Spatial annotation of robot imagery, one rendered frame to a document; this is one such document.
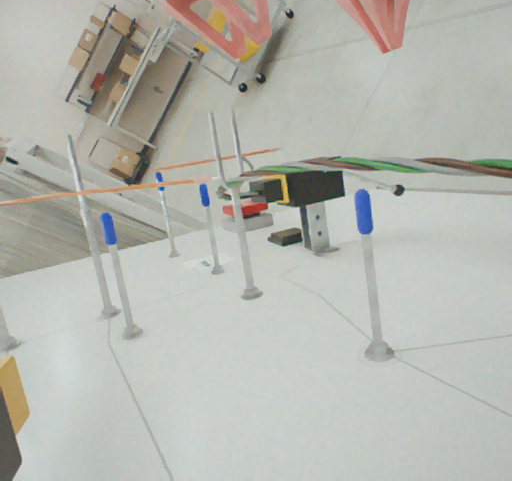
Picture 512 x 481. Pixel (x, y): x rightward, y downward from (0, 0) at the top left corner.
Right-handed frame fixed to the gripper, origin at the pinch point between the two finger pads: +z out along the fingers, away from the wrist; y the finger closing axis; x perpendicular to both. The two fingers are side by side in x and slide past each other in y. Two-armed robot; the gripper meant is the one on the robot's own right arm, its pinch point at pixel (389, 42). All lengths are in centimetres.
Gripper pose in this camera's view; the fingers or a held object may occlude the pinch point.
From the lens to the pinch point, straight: 49.8
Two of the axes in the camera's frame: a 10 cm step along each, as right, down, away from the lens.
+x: 8.6, -3.9, 3.3
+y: 4.0, 1.0, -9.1
